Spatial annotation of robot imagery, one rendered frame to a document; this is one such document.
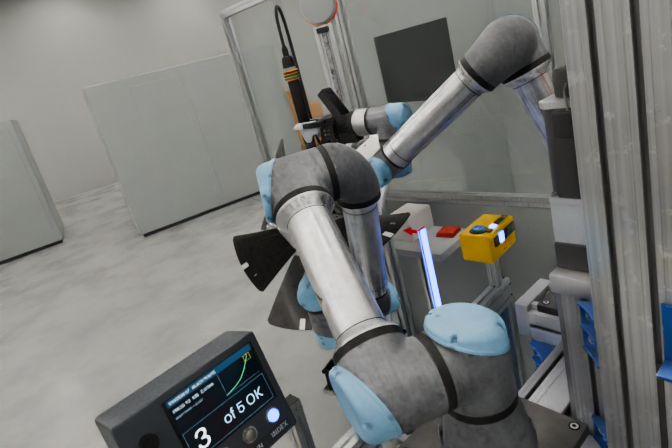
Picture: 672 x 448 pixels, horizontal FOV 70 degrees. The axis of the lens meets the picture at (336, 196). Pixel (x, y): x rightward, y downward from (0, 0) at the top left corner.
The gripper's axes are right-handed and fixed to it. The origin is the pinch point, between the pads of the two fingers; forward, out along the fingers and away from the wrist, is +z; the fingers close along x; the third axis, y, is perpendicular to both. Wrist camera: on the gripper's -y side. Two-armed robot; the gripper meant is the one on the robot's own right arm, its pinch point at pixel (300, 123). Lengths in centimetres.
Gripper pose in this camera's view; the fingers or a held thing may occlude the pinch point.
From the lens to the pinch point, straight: 144.9
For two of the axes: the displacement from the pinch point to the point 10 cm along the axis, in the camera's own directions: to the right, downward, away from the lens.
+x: 5.5, -3.7, 7.5
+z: -8.0, 0.3, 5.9
